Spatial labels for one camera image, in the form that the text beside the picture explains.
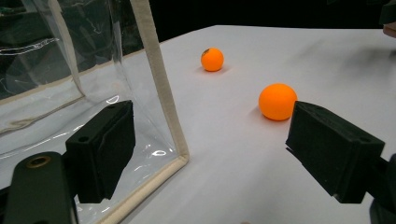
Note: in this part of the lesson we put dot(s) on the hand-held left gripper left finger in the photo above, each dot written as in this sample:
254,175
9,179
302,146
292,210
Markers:
99,149

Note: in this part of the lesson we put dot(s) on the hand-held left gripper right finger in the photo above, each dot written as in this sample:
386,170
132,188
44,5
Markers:
333,149

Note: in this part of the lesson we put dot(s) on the orange table tennis ball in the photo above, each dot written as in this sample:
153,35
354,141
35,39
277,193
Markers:
275,101
212,60

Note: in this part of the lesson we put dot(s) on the clear plastic bag beige trim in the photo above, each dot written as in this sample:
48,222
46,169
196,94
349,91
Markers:
162,93

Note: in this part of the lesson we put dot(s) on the white table cover sheet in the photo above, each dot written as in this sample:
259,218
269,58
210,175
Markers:
236,161

